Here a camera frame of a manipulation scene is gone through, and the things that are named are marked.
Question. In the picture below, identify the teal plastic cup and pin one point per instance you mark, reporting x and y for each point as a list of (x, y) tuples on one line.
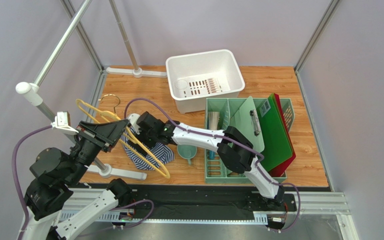
[(187, 152)]

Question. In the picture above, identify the red cutting board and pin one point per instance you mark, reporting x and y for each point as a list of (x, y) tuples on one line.
[(283, 151)]

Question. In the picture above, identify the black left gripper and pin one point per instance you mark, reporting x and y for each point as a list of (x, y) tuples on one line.
[(106, 135)]

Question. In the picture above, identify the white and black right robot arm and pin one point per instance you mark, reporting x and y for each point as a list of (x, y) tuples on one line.
[(233, 148)]

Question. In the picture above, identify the light green cutting board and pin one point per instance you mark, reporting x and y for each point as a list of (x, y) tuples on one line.
[(243, 116)]

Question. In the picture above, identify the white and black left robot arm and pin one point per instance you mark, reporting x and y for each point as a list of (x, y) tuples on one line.
[(55, 172)]

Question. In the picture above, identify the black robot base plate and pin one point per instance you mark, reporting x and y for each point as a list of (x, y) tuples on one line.
[(205, 202)]

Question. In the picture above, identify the blue white striped tank top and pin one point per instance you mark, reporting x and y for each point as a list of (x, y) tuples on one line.
[(162, 152)]

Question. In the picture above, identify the blue white small box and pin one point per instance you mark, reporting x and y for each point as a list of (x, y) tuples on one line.
[(211, 155)]

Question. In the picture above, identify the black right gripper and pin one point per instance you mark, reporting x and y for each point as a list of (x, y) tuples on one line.
[(142, 124)]

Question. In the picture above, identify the metal cup in rack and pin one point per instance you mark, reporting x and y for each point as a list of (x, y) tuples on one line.
[(213, 120)]

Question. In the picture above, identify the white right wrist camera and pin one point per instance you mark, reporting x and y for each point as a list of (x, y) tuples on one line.
[(133, 118)]

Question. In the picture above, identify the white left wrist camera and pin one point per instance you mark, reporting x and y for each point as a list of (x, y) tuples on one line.
[(62, 122)]

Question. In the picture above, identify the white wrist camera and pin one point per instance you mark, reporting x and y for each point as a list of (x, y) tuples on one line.
[(62, 122), (133, 118)]

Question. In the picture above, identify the white plastic tub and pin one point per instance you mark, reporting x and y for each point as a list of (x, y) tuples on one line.
[(192, 78)]

